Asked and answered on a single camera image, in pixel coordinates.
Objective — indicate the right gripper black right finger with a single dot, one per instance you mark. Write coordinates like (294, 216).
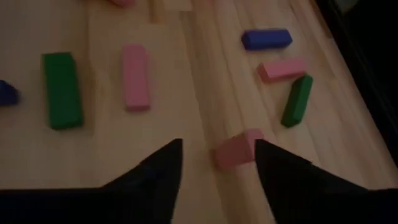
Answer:
(289, 189)

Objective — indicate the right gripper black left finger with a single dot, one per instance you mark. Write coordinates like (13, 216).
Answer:
(152, 186)

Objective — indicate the pink wooden block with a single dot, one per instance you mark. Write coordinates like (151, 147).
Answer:
(135, 77)
(234, 151)
(122, 2)
(283, 70)

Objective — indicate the blue wooden block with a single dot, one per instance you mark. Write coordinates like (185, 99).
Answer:
(266, 39)
(7, 93)

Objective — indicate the green wooden block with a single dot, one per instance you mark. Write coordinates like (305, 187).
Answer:
(297, 101)
(62, 90)

